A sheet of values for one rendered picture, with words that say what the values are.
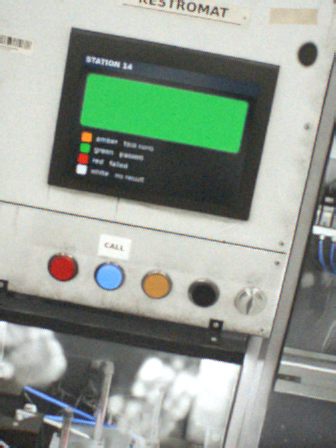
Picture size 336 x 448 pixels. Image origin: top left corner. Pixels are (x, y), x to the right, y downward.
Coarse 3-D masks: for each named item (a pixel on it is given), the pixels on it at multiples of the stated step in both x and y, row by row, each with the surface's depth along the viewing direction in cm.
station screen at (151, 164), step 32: (96, 64) 156; (128, 64) 155; (224, 96) 156; (256, 96) 156; (96, 128) 159; (96, 160) 161; (128, 160) 160; (160, 160) 160; (192, 160) 160; (224, 160) 160; (160, 192) 162; (192, 192) 161; (224, 192) 161
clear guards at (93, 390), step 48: (0, 336) 175; (48, 336) 174; (240, 336) 173; (288, 336) 172; (0, 384) 178; (48, 384) 177; (96, 384) 177; (144, 384) 176; (192, 384) 176; (288, 384) 175; (0, 432) 181; (48, 432) 180; (96, 432) 180; (144, 432) 179; (192, 432) 179
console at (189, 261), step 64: (0, 0) 156; (64, 0) 155; (128, 0) 155; (192, 0) 154; (256, 0) 154; (320, 0) 153; (0, 64) 159; (64, 64) 158; (192, 64) 156; (256, 64) 156; (320, 64) 156; (0, 128) 162; (64, 128) 160; (256, 128) 159; (0, 192) 165; (64, 192) 165; (128, 192) 163; (256, 192) 163; (0, 256) 169; (64, 256) 168; (128, 256) 168; (192, 256) 167; (256, 256) 167; (192, 320) 171; (256, 320) 170
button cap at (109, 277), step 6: (102, 270) 168; (108, 270) 168; (114, 270) 168; (102, 276) 168; (108, 276) 168; (114, 276) 168; (120, 276) 168; (102, 282) 168; (108, 282) 168; (114, 282) 168
